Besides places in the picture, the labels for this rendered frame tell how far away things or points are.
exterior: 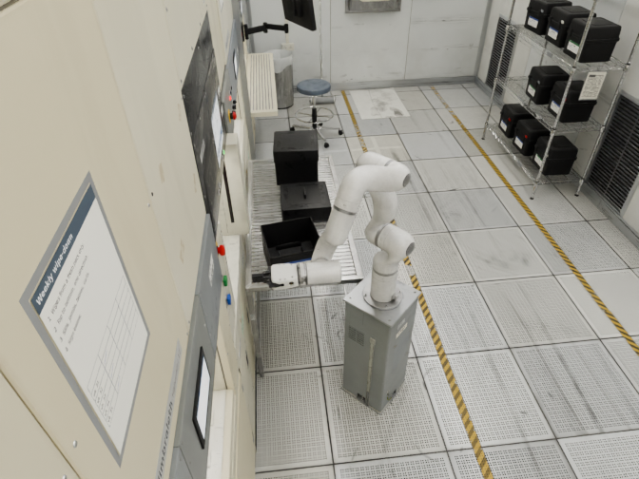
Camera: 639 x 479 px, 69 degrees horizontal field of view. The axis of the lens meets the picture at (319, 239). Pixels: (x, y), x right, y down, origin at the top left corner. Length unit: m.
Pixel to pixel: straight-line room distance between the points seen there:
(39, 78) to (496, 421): 2.72
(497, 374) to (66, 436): 2.75
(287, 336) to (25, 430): 2.69
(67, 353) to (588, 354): 3.16
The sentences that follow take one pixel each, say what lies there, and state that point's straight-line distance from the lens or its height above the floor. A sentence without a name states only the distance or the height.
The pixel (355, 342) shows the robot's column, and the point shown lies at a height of 0.48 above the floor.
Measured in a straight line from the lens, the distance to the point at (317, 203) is 2.74.
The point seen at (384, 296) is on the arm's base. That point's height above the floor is 0.81.
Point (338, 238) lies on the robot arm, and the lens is 1.70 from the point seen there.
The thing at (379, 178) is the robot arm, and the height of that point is 1.53.
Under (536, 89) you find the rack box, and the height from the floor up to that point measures 0.80.
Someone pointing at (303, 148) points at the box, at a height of 1.01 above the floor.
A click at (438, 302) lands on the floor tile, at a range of 3.41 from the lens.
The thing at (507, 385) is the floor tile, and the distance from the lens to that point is 3.09.
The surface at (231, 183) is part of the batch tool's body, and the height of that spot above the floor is 1.19.
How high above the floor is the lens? 2.42
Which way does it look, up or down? 39 degrees down
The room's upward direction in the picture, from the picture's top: 1 degrees counter-clockwise
